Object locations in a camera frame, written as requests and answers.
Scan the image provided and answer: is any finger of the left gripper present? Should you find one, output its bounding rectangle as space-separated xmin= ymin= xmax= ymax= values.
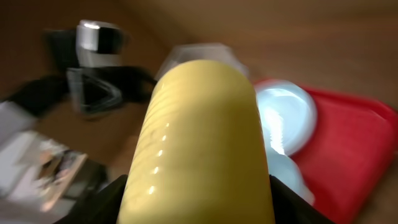
xmin=67 ymin=67 xmax=155 ymax=116

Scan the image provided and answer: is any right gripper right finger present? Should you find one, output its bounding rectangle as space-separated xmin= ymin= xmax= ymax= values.
xmin=269 ymin=175 xmax=334 ymax=224

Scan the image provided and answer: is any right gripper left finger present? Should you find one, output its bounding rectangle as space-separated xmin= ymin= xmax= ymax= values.
xmin=54 ymin=174 xmax=127 ymax=224

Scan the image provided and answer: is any yellow cup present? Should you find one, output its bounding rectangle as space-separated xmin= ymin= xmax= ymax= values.
xmin=118 ymin=60 xmax=275 ymax=224

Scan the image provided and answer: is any light blue rice bowl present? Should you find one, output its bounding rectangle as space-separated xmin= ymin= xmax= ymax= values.
xmin=266 ymin=149 xmax=315 ymax=205

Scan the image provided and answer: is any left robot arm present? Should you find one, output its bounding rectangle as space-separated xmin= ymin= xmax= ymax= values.
xmin=1 ymin=21 xmax=156 ymax=151

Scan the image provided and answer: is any clear plastic waste bin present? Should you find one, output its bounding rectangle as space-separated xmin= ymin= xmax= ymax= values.
xmin=155 ymin=43 xmax=249 ymax=80

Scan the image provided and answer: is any red serving tray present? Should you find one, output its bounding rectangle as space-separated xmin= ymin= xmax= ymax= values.
xmin=253 ymin=78 xmax=398 ymax=224

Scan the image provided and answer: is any light blue plate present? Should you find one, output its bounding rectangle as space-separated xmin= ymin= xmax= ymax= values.
xmin=254 ymin=80 xmax=317 ymax=156

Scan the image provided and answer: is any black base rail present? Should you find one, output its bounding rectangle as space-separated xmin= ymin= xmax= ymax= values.
xmin=0 ymin=102 xmax=109 ymax=224

